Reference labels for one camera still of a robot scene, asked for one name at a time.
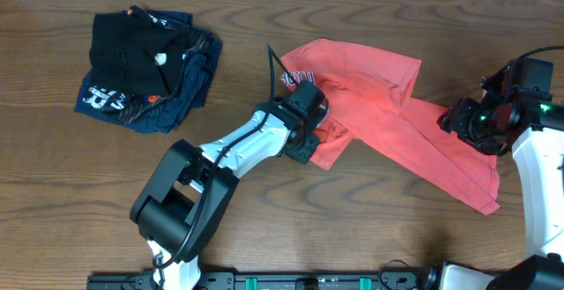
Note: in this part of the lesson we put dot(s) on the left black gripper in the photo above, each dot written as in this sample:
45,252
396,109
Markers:
302,147

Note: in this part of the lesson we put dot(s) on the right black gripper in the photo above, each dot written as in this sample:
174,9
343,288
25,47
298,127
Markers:
456,119

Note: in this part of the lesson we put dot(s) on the red t-shirt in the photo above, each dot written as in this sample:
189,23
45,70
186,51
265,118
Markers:
370,99

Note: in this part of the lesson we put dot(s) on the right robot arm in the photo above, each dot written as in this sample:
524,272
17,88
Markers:
517,115

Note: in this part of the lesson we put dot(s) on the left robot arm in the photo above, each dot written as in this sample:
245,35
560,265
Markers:
180,208

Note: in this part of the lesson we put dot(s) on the navy printed folded shirt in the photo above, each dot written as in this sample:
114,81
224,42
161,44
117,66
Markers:
150,114

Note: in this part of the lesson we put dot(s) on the black folded garment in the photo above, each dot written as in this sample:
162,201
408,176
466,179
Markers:
135,52

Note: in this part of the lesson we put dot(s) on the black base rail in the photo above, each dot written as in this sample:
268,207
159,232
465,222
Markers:
393,275

